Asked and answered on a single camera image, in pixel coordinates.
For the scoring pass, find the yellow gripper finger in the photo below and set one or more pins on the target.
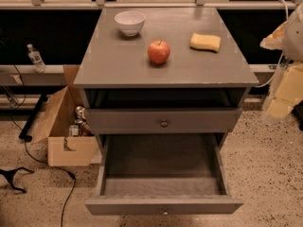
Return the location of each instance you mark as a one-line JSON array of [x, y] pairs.
[[274, 41], [286, 91]]

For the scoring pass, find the red apple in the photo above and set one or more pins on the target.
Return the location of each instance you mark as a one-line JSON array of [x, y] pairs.
[[158, 51]]

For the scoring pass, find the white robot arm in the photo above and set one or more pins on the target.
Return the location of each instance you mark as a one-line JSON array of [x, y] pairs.
[[292, 49]]

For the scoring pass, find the grey drawer cabinet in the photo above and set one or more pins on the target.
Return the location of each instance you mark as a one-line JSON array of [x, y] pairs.
[[116, 72]]

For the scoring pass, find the open grey middle drawer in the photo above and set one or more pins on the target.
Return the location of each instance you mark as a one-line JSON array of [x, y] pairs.
[[162, 174]]

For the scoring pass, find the closed grey upper drawer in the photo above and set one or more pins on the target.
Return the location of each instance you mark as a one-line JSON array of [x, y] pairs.
[[148, 121]]

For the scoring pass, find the yellow sponge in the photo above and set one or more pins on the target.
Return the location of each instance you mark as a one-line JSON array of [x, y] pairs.
[[205, 42]]

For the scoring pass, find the white ceramic bowl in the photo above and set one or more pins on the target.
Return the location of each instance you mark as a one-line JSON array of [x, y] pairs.
[[130, 22]]

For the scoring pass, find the cans inside cardboard box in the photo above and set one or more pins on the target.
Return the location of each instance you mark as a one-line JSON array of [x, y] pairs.
[[80, 126]]

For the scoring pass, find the open cardboard box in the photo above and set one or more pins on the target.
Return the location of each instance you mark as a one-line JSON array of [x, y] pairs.
[[63, 149]]

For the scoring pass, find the black table leg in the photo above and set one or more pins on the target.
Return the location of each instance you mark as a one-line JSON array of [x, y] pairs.
[[24, 132]]

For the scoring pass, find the clear plastic water bottle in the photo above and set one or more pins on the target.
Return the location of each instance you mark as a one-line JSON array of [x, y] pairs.
[[36, 58]]

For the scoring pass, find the black stand leg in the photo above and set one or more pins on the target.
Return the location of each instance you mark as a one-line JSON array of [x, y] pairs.
[[9, 176]]

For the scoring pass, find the grey window ledge rail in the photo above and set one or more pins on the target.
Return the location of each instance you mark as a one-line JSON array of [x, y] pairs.
[[54, 75]]

